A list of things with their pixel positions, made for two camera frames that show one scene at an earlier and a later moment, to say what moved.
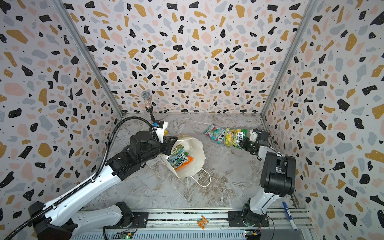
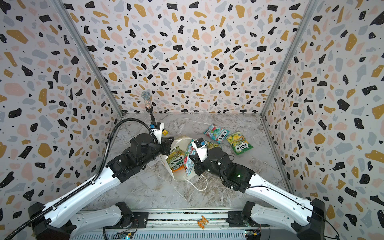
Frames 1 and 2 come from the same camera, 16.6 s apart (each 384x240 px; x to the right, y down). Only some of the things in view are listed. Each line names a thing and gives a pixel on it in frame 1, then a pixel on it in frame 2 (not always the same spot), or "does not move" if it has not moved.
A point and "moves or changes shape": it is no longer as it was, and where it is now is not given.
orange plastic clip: x=202 y=222 does not move
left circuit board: x=124 y=235 does not move
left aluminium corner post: x=90 y=56 does not move
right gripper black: x=248 y=143 → x=197 y=163
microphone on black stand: x=146 y=96 does not move
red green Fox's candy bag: x=217 y=134 does not move
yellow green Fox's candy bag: x=233 y=137 moves or changes shape
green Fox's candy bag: x=178 y=156 → x=189 y=164
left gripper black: x=168 y=144 does not move
